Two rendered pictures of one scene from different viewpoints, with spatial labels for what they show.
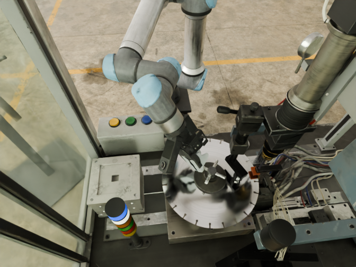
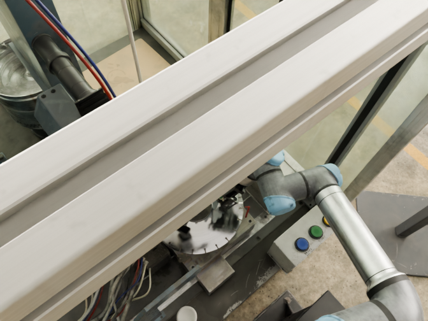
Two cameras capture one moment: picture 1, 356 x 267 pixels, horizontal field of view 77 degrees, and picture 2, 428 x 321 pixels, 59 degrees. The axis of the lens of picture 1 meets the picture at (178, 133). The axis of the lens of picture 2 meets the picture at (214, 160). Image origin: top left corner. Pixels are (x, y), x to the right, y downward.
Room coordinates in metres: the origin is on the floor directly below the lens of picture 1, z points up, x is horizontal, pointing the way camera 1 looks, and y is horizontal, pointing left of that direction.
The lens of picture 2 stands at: (0.74, -0.34, 2.16)
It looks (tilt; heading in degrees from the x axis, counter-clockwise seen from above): 62 degrees down; 145
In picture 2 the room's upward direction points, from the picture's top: 4 degrees clockwise
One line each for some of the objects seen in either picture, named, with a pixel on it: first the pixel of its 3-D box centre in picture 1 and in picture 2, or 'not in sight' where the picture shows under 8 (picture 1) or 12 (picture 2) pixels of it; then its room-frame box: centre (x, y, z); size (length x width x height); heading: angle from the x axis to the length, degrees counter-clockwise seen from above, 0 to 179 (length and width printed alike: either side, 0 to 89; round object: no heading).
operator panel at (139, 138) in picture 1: (133, 134); (307, 235); (0.60, 0.21, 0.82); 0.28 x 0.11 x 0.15; 98
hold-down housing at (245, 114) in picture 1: (244, 130); not in sight; (0.37, -0.18, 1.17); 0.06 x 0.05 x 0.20; 89
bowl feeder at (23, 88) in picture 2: not in sight; (42, 93); (-0.41, -0.39, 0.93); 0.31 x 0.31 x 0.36
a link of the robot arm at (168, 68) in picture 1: (159, 76); (281, 191); (0.51, 0.05, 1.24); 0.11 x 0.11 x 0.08; 76
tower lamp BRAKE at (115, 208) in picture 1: (116, 208); not in sight; (0.16, 0.14, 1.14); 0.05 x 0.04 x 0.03; 8
